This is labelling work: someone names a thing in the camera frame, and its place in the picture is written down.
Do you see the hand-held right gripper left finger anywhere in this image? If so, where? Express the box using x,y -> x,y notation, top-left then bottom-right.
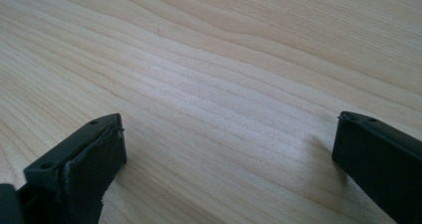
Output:
18,112 -> 127,224

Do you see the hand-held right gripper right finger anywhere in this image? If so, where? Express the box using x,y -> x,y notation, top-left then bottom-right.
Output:
331,111 -> 422,224

